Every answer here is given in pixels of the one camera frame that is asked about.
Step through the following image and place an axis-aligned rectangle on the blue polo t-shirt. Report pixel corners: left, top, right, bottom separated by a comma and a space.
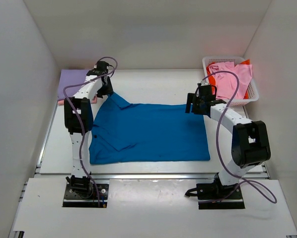
89, 93, 211, 165

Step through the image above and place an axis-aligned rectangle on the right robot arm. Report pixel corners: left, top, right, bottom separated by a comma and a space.
185, 83, 271, 199

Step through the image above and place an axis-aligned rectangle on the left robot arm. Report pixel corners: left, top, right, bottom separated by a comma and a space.
63, 58, 116, 197

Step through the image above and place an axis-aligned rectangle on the folded salmon pink t-shirt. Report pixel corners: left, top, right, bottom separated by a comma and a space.
57, 95, 97, 106

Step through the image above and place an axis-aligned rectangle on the orange t-shirt in basket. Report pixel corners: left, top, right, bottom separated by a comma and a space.
205, 59, 255, 99

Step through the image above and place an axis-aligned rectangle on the pink t-shirt in basket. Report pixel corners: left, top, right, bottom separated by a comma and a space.
208, 62, 253, 100

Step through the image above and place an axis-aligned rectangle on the white plastic laundry basket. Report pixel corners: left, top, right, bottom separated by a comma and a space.
202, 56, 259, 107

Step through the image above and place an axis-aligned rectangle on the folded purple t-shirt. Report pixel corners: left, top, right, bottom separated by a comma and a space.
57, 69, 89, 101

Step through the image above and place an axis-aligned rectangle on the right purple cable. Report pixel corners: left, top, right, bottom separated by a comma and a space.
198, 71, 278, 204

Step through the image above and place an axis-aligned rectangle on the purple cable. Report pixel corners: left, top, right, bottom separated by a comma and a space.
198, 71, 278, 204
63, 57, 118, 208

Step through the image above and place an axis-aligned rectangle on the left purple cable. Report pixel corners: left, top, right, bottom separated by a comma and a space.
63, 57, 118, 208

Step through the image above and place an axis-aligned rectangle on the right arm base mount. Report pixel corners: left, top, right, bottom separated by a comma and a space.
185, 179, 245, 210

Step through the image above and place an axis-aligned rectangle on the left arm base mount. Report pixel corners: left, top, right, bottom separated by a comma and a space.
63, 176, 109, 208

